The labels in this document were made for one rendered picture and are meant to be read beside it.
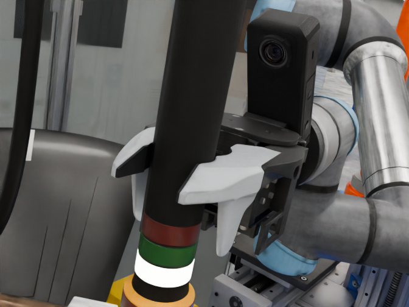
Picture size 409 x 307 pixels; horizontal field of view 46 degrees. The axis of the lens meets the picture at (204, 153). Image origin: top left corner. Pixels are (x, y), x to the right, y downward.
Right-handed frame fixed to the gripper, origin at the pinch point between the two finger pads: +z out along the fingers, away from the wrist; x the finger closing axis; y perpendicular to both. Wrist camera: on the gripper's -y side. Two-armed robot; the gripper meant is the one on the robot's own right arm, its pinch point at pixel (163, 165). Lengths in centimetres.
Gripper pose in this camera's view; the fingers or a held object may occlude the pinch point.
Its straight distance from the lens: 25.3
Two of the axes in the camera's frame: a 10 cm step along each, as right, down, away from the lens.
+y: -1.8, 9.4, 2.8
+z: -4.8, 1.6, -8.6
